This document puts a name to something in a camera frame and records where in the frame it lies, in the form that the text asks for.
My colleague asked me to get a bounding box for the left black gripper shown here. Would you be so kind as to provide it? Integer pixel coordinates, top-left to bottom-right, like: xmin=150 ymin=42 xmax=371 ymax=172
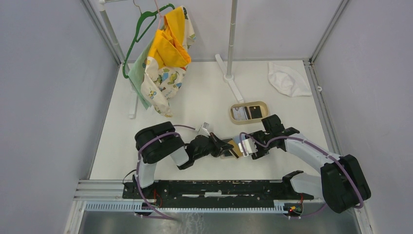
xmin=194 ymin=132 xmax=234 ymax=160

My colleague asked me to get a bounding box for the gold card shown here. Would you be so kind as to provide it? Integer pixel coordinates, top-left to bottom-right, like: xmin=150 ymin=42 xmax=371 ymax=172
xmin=224 ymin=138 xmax=244 ymax=158

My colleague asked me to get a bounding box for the beige card holder wallet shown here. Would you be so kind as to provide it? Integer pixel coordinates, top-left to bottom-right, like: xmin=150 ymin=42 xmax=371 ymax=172
xmin=220 ymin=135 xmax=249 ymax=158

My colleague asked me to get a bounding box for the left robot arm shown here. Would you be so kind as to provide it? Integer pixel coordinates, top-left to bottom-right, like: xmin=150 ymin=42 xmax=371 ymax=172
xmin=134 ymin=121 xmax=235 ymax=199

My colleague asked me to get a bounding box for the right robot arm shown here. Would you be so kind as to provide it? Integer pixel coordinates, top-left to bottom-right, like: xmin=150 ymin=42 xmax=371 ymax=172
xmin=239 ymin=115 xmax=371 ymax=214

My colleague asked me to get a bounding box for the black VIP card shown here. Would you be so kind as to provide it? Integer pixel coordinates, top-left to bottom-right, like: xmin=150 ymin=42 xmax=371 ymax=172
xmin=249 ymin=106 xmax=263 ymax=119

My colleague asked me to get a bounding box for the white card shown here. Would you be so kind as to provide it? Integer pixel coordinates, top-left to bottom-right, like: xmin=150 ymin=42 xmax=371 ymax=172
xmin=231 ymin=106 xmax=250 ymax=121

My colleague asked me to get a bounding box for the beige oval tray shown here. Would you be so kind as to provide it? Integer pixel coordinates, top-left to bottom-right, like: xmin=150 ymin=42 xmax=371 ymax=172
xmin=229 ymin=101 xmax=270 ymax=125

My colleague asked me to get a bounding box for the white cloth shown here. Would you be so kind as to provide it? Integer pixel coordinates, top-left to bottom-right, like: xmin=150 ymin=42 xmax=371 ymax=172
xmin=267 ymin=62 xmax=312 ymax=98

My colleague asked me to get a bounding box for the right rack pole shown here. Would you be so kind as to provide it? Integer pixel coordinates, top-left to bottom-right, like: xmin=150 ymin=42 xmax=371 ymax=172
xmin=225 ymin=0 xmax=238 ymax=80

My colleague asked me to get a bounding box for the rack pole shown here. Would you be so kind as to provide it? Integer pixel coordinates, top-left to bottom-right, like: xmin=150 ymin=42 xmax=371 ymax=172
xmin=225 ymin=0 xmax=238 ymax=80
xmin=97 ymin=0 xmax=129 ymax=72

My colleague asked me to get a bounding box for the right rack foot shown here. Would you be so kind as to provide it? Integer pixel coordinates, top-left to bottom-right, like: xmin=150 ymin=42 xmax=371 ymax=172
xmin=215 ymin=54 xmax=244 ymax=103

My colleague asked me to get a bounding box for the cream printed cloth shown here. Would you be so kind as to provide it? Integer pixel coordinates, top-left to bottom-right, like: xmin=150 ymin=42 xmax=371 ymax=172
xmin=140 ymin=6 xmax=196 ymax=117

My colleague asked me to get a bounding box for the light green printed cloth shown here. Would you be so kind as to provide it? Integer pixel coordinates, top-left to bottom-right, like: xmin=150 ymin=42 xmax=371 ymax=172
xmin=128 ymin=39 xmax=153 ymax=109

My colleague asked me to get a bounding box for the yellow cloth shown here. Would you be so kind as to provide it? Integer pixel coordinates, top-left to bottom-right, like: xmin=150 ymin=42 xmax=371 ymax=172
xmin=148 ymin=6 xmax=196 ymax=68

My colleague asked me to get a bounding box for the pink clothes hanger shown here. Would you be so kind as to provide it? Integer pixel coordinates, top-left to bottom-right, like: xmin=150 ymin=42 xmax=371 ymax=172
xmin=154 ymin=0 xmax=164 ymax=30

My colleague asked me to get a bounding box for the green clothes hanger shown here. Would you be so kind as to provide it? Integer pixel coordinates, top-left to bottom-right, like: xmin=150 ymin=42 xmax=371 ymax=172
xmin=122 ymin=11 xmax=158 ymax=79

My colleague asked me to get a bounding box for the left rack pole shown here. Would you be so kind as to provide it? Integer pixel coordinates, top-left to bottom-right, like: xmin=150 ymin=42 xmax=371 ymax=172
xmin=97 ymin=0 xmax=129 ymax=72

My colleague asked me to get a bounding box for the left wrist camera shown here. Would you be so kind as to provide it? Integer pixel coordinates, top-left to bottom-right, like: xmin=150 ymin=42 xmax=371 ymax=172
xmin=198 ymin=122 xmax=210 ymax=137

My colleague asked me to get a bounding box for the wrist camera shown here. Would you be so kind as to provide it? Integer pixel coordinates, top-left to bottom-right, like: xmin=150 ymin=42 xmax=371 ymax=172
xmin=198 ymin=122 xmax=210 ymax=137
xmin=238 ymin=138 xmax=258 ymax=156

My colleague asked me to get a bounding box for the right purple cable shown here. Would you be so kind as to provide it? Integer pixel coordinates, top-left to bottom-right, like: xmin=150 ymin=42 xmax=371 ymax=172
xmin=239 ymin=132 xmax=365 ymax=219

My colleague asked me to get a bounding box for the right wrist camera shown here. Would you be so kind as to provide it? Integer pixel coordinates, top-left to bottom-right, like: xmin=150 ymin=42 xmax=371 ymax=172
xmin=238 ymin=138 xmax=258 ymax=156

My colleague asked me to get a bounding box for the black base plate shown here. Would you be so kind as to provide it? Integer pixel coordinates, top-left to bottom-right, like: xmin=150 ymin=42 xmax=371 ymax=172
xmin=122 ymin=180 xmax=314 ymax=209

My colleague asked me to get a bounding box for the white toothed cable rail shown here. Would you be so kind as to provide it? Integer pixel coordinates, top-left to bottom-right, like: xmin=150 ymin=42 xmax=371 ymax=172
xmin=84 ymin=201 xmax=304 ymax=214

